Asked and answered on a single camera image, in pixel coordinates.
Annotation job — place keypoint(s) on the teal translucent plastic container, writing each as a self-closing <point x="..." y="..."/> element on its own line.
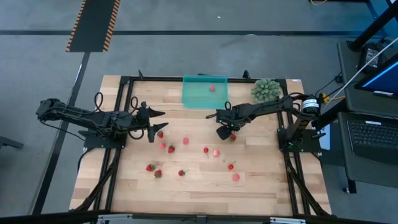
<point x="199" y="93"/>

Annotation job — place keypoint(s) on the potted green succulent plant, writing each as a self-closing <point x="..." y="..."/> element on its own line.
<point x="265" y="90"/>

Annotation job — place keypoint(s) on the dark grey desk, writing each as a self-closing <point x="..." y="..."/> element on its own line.
<point x="351" y="102"/>

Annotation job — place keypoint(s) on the black frame clamp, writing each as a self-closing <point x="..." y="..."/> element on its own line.
<point x="140" y="74"/>
<point x="246" y="74"/>

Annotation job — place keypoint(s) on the black mat with hazard stripes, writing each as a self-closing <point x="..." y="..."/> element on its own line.
<point x="93" y="25"/>

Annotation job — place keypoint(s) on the black laptop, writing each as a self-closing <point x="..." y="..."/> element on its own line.
<point x="373" y="133"/>

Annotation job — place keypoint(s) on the silver metal bracket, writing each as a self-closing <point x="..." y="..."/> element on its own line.
<point x="115" y="218"/>
<point x="287" y="220"/>

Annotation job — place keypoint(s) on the blue and white box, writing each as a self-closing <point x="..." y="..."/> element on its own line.
<point x="326" y="140"/>

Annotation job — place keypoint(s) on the black metal post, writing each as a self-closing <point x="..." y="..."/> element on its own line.
<point x="373" y="26"/>

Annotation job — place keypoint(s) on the small red cherry with stem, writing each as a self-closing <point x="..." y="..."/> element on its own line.
<point x="206" y="150"/>
<point x="230" y="166"/>

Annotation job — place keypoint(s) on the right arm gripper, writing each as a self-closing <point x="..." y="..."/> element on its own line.
<point x="231" y="115"/>

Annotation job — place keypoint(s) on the computer monitor with blue screen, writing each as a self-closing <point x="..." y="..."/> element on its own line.
<point x="385" y="81"/>

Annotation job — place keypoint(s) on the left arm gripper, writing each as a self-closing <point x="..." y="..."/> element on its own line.
<point x="141" y="119"/>

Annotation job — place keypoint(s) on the pink raspberry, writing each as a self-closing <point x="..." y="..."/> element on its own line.
<point x="216" y="153"/>
<point x="212" y="88"/>
<point x="162" y="145"/>
<point x="186" y="140"/>
<point x="236" y="177"/>

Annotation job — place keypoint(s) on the grey chair base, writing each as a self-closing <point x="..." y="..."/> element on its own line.
<point x="9" y="142"/>

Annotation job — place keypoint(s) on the yellow plug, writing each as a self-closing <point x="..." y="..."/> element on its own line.
<point x="325" y="99"/>

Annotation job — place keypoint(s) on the black rig beam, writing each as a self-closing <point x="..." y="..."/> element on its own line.
<point x="46" y="217"/>

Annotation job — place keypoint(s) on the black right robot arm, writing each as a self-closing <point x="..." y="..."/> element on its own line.
<point x="280" y="107"/>

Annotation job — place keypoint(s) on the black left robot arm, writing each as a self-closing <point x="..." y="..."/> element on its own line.
<point x="81" y="118"/>

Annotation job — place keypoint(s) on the black power adapter with label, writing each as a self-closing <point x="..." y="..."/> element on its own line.
<point x="370" y="57"/>

